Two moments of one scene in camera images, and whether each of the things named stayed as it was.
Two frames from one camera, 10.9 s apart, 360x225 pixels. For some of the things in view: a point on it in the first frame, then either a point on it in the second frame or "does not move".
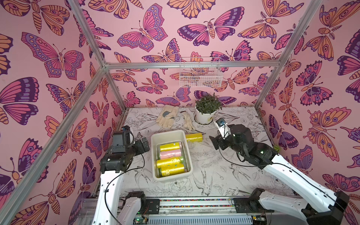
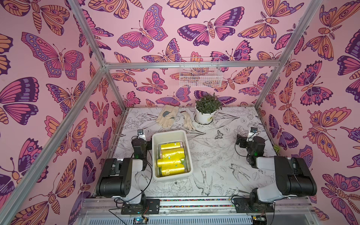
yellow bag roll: (169, 170) does not move
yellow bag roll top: (194, 138) → (176, 153)
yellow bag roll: (168, 161) does not move
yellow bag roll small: (169, 146) does not move
